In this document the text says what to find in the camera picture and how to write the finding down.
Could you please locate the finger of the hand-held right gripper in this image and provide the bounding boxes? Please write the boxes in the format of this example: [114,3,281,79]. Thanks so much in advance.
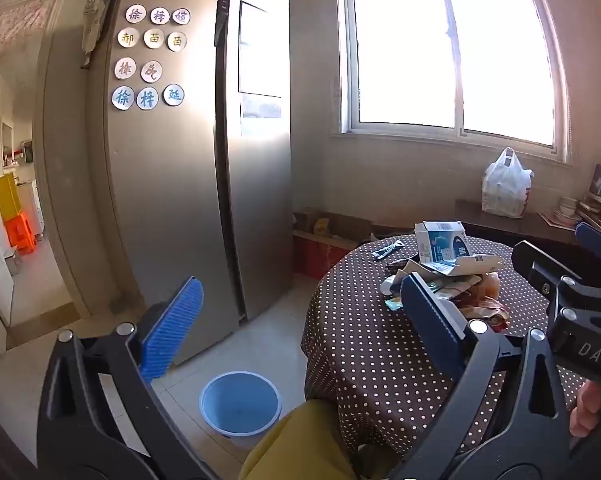
[575,221,601,271]
[511,241,601,321]

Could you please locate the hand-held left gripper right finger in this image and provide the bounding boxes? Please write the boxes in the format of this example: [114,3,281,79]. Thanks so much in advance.
[395,271,586,480]

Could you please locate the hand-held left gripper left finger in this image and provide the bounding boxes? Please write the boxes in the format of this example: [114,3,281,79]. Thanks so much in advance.
[36,275,221,480]

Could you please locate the red printed snack wrapper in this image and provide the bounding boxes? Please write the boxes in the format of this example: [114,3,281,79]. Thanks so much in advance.
[459,272,512,334]

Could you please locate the blue white carton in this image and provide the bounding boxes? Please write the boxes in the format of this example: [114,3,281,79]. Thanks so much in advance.
[414,220,473,274]

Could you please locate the blue white toothpaste tube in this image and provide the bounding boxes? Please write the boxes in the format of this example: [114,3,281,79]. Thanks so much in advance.
[372,242,406,262]

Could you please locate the blue plastic bucket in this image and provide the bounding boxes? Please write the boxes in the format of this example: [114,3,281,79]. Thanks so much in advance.
[199,371,282,449]

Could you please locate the person's right hand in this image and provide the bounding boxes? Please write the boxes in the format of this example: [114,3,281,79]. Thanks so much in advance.
[569,379,601,441]

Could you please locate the dark wooden sideboard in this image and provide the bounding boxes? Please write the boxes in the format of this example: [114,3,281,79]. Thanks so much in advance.
[455,199,601,266]

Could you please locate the stack of ceramic bowls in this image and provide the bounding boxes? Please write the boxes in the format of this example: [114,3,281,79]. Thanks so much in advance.
[553,196,582,224]

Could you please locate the pink placemat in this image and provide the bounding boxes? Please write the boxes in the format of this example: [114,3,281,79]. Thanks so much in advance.
[537,210,581,229]

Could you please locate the brown polka dot tablecloth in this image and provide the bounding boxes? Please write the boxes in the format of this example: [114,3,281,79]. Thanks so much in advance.
[300,232,597,461]

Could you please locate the white plastic shopping bag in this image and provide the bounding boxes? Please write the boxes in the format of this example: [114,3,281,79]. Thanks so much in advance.
[482,147,535,219]

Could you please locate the red cardboard box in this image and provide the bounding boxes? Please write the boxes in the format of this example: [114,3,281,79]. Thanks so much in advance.
[293,232,362,281]

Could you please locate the open brown cardboard box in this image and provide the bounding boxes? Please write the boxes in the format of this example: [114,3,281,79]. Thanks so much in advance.
[293,206,375,249]

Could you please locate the silver double-door refrigerator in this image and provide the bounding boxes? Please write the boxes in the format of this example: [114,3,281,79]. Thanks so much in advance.
[83,0,294,367]

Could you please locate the person's yellow trouser leg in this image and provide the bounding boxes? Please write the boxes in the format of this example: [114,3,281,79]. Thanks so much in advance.
[238,400,357,480]

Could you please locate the orange plastic stool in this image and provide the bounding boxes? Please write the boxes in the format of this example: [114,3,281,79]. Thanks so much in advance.
[5,212,44,256]

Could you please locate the yellow plastic crate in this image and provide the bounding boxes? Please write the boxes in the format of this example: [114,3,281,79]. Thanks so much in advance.
[0,172,24,222]

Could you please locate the white framed window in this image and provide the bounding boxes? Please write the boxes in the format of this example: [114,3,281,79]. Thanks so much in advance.
[337,0,572,162]

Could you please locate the group of round character magnets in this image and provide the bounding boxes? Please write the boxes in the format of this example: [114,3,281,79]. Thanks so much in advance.
[111,5,191,111]

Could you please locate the white hanging cloth bag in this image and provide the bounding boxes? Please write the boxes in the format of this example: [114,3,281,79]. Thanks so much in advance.
[80,0,107,69]

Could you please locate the floral door curtain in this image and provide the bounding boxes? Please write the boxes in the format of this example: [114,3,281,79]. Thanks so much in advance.
[0,0,70,67]

